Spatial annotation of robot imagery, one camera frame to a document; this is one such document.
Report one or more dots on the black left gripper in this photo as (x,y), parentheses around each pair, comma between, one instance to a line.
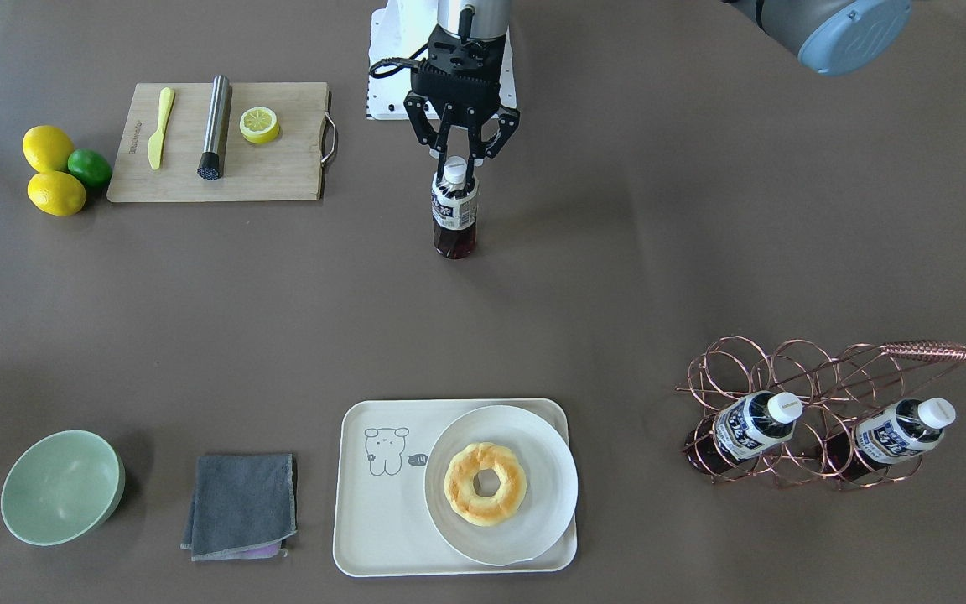
(418,107)

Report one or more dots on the tea bottle white cap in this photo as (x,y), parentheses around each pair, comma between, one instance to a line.
(454,209)

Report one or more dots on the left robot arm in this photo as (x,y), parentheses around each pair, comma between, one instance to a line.
(828,37)

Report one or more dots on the middle tea bottle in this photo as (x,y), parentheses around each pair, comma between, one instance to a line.
(743,431)

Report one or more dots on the cream serving tray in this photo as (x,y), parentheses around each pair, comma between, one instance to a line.
(382,526)

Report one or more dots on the bamboo cutting board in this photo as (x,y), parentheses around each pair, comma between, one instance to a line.
(287,169)

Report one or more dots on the lemon half slice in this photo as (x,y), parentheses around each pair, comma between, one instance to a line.
(259,125)

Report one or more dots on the steel muddler bar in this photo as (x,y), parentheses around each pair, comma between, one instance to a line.
(210,164)

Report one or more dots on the yellow plastic knife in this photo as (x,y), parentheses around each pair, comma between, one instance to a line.
(155,145)

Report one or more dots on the white round plate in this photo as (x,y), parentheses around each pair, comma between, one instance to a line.
(552,491)

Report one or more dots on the green lime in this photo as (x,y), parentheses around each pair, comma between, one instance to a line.
(89,167)

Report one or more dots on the lower yellow lemon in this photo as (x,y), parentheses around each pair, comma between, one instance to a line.
(57,193)

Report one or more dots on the yellow lemon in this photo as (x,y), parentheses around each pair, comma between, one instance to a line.
(57,193)
(47,148)

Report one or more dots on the upper yellow lemon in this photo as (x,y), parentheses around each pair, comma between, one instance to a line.
(47,148)

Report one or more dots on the grey folded cloth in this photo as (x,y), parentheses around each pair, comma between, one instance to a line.
(242,507)

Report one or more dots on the pale green bowl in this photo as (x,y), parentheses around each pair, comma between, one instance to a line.
(62,487)

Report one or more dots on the glazed ring donut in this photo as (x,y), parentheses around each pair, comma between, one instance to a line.
(459,484)

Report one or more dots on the copper wire bottle rack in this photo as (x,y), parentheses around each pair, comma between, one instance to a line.
(838,391)

